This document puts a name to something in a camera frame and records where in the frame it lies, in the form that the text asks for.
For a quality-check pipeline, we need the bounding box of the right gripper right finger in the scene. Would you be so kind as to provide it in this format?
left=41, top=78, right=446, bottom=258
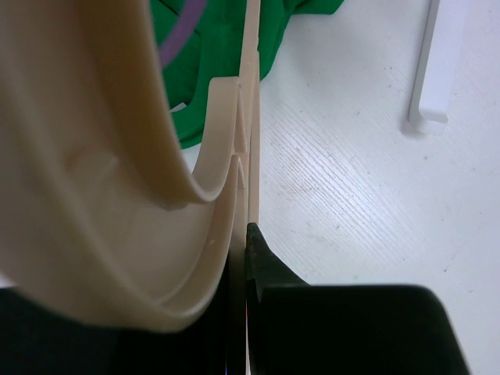
left=245, top=223, right=469, bottom=374

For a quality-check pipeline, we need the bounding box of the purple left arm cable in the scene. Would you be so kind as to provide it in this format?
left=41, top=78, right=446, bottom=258
left=158, top=0, right=208, bottom=70

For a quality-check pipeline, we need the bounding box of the beige plastic hanger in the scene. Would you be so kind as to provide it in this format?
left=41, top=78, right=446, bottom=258
left=1, top=1, right=260, bottom=332

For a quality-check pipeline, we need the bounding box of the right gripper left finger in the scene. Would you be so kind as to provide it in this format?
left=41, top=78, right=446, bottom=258
left=1, top=261, right=245, bottom=374

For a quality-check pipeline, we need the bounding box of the green t shirt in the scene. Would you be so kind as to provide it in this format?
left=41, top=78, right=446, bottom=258
left=162, top=1, right=341, bottom=148

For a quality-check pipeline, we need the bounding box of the white rack base foot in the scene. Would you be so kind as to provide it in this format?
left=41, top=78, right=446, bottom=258
left=408, top=0, right=470, bottom=135

